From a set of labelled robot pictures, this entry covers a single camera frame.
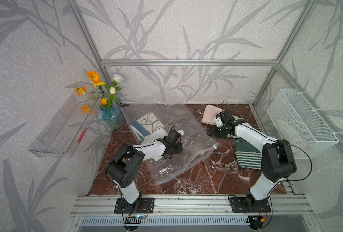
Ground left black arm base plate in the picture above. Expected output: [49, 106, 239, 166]
[114, 197, 155, 214]

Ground light green towel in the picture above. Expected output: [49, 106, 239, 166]
[211, 117, 244, 139]

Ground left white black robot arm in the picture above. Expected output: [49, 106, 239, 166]
[105, 133, 183, 205]

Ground white wire mesh basket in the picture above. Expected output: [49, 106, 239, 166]
[267, 89, 339, 160]

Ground clear acrylic wall shelf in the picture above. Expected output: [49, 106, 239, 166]
[28, 93, 101, 158]

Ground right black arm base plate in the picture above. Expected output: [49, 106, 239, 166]
[228, 194, 272, 213]

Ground blue patterned towel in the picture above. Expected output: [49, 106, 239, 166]
[130, 112, 164, 141]

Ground aluminium front rail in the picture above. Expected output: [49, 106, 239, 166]
[71, 194, 314, 216]

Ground blue glass vase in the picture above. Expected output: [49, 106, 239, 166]
[100, 106, 125, 129]

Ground white round bag valve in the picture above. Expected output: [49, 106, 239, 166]
[177, 130, 185, 136]

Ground clear plastic vacuum bag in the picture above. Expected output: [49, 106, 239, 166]
[121, 104, 219, 185]

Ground aluminium cage frame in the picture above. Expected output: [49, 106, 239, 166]
[73, 1, 343, 154]

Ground pink folded towel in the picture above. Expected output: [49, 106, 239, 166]
[201, 104, 223, 125]

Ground orange white artificial flowers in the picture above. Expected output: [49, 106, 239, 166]
[87, 71, 122, 112]

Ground white cloth in basket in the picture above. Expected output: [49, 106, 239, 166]
[275, 118, 304, 148]

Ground green white striped towel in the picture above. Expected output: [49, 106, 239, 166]
[234, 138, 262, 170]

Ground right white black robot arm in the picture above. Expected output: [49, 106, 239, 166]
[207, 120, 297, 201]

